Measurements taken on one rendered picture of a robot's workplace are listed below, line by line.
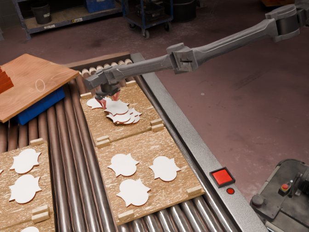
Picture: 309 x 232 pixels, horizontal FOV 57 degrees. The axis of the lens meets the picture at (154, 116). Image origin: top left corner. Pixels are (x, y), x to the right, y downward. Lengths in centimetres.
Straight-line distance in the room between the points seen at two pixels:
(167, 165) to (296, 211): 104
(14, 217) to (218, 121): 212
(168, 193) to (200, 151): 28
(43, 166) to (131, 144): 39
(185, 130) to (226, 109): 165
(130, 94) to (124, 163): 52
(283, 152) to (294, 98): 84
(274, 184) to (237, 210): 101
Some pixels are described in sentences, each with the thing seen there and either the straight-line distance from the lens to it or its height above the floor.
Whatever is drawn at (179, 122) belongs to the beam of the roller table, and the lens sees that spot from 145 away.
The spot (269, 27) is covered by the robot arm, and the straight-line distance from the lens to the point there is 112.
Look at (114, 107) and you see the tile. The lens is 149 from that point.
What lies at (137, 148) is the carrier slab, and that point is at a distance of 130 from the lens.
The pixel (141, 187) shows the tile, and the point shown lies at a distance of 115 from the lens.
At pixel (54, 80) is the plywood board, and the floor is 104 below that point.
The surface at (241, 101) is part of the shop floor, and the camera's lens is 317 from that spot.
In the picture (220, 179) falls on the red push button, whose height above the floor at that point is 93.
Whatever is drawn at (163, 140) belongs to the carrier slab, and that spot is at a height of 94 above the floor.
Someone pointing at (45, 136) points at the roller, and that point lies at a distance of 153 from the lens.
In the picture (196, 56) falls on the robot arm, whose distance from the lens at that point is 104.
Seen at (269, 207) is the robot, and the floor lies 28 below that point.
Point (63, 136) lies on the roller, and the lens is 149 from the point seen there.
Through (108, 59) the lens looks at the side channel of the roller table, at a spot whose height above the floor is 94.
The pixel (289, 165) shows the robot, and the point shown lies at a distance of 227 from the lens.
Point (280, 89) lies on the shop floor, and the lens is 345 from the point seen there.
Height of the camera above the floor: 186
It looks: 39 degrees down
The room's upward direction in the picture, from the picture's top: 5 degrees counter-clockwise
